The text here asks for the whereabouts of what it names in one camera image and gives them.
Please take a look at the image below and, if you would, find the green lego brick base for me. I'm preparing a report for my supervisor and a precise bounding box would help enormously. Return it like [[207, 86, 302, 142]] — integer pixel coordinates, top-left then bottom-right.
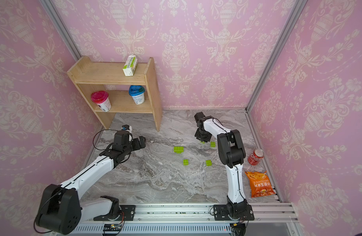
[[173, 146, 184, 154]]

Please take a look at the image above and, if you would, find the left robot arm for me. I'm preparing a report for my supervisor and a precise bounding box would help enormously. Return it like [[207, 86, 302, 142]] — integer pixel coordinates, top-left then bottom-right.
[[33, 125, 146, 235]]

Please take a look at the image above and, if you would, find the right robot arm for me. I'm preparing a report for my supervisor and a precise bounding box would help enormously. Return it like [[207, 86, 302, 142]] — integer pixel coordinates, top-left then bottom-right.
[[194, 112, 254, 221]]

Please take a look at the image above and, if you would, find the pink lid cup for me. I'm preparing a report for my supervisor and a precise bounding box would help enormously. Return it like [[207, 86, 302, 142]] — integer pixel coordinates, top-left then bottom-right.
[[90, 90, 112, 112]]

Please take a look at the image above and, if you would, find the blue lid cup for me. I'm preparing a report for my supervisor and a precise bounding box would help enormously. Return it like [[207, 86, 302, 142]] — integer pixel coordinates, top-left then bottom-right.
[[129, 85, 145, 105]]

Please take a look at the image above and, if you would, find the red cola can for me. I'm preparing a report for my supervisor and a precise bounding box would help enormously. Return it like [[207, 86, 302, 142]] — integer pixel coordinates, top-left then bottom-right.
[[248, 148, 265, 166]]

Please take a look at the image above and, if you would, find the wooden shelf unit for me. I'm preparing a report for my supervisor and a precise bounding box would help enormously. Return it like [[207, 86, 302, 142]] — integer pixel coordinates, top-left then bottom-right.
[[67, 56, 162, 131]]

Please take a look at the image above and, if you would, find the white green carton box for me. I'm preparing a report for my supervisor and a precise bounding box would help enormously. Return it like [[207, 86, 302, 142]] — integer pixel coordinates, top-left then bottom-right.
[[123, 55, 138, 76]]

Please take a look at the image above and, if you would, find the orange snack bag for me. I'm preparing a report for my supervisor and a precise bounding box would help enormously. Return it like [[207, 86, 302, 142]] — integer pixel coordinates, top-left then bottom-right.
[[245, 172, 275, 198]]

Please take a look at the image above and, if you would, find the small circuit board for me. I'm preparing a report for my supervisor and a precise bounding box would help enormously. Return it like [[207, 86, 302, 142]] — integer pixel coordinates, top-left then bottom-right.
[[103, 224, 123, 233]]

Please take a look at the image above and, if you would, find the aluminium corner profile left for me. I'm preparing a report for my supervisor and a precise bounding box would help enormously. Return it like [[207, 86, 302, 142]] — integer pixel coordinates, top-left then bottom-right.
[[40, 0, 82, 61]]

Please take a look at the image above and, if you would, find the aluminium corner profile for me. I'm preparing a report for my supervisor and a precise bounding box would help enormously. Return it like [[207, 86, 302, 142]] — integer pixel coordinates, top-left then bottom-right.
[[40, 0, 82, 61], [246, 0, 307, 114]]

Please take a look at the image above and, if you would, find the aluminium corner profile right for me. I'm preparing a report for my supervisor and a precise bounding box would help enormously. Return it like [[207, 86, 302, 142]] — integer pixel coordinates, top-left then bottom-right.
[[246, 0, 307, 114]]

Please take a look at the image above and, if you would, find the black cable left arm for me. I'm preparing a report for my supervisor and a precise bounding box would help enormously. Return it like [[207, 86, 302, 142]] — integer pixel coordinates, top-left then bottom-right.
[[92, 129, 123, 151]]

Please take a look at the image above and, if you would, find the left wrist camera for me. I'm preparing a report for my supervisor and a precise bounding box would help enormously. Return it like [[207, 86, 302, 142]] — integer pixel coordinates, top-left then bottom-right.
[[122, 124, 132, 133]]

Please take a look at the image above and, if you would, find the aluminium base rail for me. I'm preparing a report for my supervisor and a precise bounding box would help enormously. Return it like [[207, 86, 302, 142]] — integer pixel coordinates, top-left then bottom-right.
[[68, 203, 303, 236]]

